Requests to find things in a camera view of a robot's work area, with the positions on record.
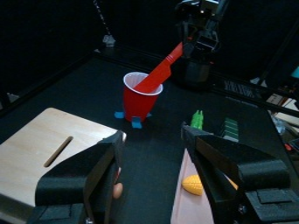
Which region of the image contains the beige background box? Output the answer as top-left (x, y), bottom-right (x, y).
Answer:
top-left (266, 93), bottom-right (299, 117)

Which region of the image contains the pink plastic tray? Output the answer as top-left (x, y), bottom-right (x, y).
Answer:
top-left (170, 148), bottom-right (220, 224)

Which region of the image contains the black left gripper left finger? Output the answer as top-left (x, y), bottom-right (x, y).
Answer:
top-left (26, 130), bottom-right (127, 224)

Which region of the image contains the green toy vegetable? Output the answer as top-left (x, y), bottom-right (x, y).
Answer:
top-left (190, 109), bottom-right (206, 130)

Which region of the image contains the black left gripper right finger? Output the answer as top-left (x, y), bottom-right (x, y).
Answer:
top-left (180, 122), bottom-right (299, 224)

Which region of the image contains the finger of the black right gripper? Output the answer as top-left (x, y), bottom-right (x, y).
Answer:
top-left (196, 30), bottom-right (220, 59)
top-left (182, 27), bottom-right (198, 59)

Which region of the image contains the thin diagonal brace wire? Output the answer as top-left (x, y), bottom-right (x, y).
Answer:
top-left (92, 0), bottom-right (112, 38)

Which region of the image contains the wooden box with red drawer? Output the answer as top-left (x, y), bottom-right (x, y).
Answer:
top-left (0, 107), bottom-right (128, 211)

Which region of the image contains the patterned wooden cube block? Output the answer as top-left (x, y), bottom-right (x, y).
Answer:
top-left (219, 116), bottom-right (239, 144)

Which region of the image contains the black frame rail with label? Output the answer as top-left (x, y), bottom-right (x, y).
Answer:
top-left (91, 49), bottom-right (299, 117)

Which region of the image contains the yellow toy corn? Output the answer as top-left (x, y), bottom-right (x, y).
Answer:
top-left (182, 173), bottom-right (239, 197)

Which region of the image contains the red plastic cup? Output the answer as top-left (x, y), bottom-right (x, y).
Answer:
top-left (122, 71), bottom-right (164, 123)

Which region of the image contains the red plastic toy knife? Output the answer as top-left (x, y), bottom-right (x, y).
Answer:
top-left (132, 42), bottom-right (184, 95)

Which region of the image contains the white wire anchor bracket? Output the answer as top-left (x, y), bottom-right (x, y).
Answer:
top-left (102, 34), bottom-right (118, 48)

